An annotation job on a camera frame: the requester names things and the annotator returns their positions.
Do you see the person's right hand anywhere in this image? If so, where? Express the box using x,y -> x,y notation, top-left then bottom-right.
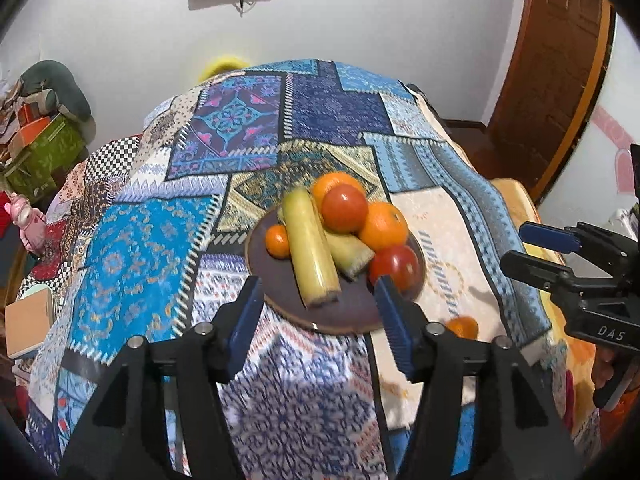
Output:
591,347 -> 617,391

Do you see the short yellow-green banana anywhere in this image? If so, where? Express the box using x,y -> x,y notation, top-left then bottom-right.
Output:
326,232 -> 375,281

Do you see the large orange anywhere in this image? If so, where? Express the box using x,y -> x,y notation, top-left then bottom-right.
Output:
358,202 -> 410,252
311,172 -> 367,202

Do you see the orange cardboard box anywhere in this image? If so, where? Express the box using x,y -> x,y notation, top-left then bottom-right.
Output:
16,114 -> 52,137

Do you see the pile of clutter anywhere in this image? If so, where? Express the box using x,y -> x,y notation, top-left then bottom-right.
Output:
0,77 -> 32,161

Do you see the purple round plate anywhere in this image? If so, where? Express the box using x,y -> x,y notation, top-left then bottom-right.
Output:
244,205 -> 426,334

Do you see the small tangerine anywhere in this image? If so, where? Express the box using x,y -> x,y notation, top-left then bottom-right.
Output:
446,315 -> 480,340
264,223 -> 291,260

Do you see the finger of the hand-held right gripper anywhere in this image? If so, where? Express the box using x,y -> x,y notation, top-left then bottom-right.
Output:
518,220 -> 639,272
501,249 -> 622,307

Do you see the pink doll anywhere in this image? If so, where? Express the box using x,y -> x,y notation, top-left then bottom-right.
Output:
4,192 -> 49,252

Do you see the brown wooden door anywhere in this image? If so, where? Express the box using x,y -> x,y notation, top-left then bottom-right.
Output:
486,0 -> 617,202

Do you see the green patterned box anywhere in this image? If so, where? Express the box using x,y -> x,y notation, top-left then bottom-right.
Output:
0,114 -> 87,202

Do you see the tan cardboard box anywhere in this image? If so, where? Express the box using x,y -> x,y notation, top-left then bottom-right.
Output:
4,287 -> 57,362

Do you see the red tomato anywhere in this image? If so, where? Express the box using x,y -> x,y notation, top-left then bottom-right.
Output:
321,183 -> 370,234
368,244 -> 420,292

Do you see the blue patchwork blanket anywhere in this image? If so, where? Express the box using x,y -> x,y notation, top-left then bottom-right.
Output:
24,57 -> 554,480

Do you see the yellow plastic stool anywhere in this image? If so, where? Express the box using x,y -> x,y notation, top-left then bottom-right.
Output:
197,54 -> 252,84

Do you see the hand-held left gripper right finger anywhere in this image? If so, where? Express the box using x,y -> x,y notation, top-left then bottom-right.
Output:
374,275 -> 584,480

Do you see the long yellow-green banana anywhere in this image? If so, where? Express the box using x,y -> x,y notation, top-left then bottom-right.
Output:
281,186 -> 342,309

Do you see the orange yellow blanket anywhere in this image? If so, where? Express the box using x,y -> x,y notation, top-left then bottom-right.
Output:
489,177 -> 602,453

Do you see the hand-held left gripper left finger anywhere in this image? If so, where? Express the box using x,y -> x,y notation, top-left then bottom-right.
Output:
60,275 -> 264,480

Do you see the pink wall sticker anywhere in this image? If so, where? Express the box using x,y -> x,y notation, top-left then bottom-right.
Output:
589,104 -> 637,197

